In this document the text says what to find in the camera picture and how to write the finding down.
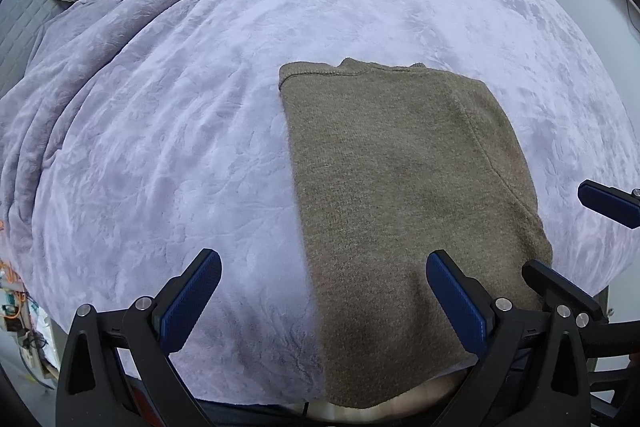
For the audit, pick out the olive brown knit sweater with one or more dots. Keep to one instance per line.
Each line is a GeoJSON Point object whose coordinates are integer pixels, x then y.
{"type": "Point", "coordinates": [400, 182]}

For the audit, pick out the lavender plush blanket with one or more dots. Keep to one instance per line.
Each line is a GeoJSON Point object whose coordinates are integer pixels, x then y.
{"type": "Point", "coordinates": [175, 132]}

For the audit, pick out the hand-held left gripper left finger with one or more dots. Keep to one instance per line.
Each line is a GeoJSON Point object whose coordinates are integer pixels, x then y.
{"type": "Point", "coordinates": [190, 302]}

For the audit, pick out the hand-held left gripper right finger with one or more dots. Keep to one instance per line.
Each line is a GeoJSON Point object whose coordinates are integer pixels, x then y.
{"type": "Point", "coordinates": [457, 302]}

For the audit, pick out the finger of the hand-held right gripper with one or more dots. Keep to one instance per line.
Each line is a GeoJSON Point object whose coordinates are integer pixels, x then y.
{"type": "Point", "coordinates": [607, 202]}
{"type": "Point", "coordinates": [560, 287]}

